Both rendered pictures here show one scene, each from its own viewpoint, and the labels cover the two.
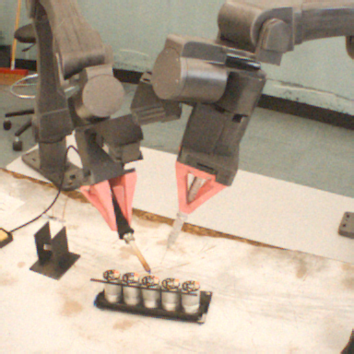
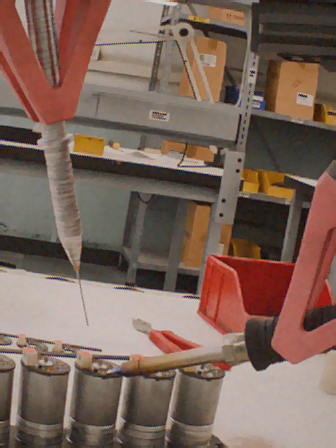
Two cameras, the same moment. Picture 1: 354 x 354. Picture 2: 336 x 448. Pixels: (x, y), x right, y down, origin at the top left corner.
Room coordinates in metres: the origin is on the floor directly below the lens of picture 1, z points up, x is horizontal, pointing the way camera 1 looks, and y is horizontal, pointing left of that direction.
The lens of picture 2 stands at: (0.97, -0.19, 0.94)
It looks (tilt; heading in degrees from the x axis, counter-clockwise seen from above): 8 degrees down; 143
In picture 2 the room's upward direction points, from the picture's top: 10 degrees clockwise
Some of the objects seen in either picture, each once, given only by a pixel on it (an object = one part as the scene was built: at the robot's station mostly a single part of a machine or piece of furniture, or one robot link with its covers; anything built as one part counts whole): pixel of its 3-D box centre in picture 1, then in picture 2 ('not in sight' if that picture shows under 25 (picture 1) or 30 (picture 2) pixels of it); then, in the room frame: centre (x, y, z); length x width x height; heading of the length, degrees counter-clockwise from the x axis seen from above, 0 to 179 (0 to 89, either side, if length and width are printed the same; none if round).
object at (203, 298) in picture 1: (154, 302); not in sight; (0.66, 0.03, 0.76); 0.16 x 0.07 x 0.01; 78
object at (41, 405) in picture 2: (171, 296); (40, 408); (0.64, 0.01, 0.79); 0.02 x 0.02 x 0.05
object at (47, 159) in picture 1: (53, 152); not in sight; (1.08, 0.25, 0.79); 0.20 x 0.07 x 0.08; 43
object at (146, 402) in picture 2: (131, 290); (144, 411); (0.65, 0.06, 0.79); 0.02 x 0.02 x 0.05
